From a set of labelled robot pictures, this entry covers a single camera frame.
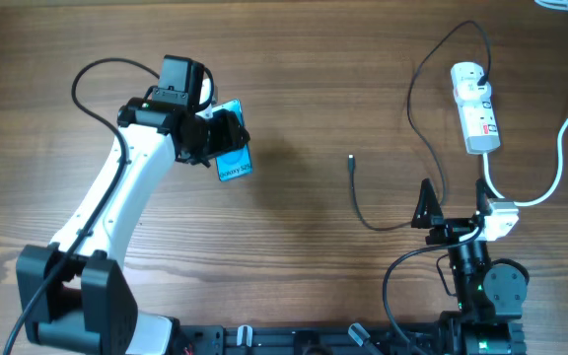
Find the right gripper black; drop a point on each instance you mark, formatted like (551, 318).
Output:
(453, 229)

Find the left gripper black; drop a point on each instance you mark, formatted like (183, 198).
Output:
(235, 134)

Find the blue Galaxy smartphone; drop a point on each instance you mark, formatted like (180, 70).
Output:
(237, 163)

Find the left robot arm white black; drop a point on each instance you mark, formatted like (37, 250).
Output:
(73, 291)

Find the white charger plug adapter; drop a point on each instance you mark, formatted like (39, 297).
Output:
(470, 93)

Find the white power strip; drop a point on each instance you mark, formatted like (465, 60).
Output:
(478, 123)

